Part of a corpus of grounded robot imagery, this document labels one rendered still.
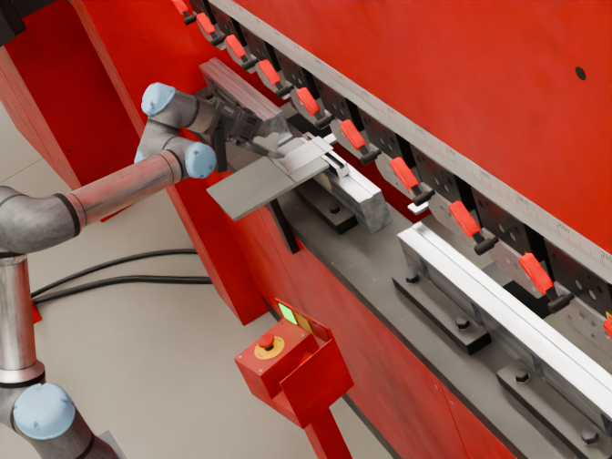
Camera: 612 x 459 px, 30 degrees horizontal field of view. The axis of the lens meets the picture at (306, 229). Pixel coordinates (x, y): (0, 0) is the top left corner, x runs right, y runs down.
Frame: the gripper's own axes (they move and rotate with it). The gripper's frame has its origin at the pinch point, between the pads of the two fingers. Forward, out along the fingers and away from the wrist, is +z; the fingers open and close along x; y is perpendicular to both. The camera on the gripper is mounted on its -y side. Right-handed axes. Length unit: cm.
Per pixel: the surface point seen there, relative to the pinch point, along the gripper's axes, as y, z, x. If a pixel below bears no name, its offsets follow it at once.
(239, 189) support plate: -11.6, -3.5, 1.0
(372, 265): -9.1, 14.9, -35.0
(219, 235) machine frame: -49, 46, 85
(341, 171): 3.9, 11.4, -12.4
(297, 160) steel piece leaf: 0.5, 6.3, -1.1
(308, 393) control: -39, 8, -44
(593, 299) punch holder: 20, -13, -120
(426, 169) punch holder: 21, -15, -74
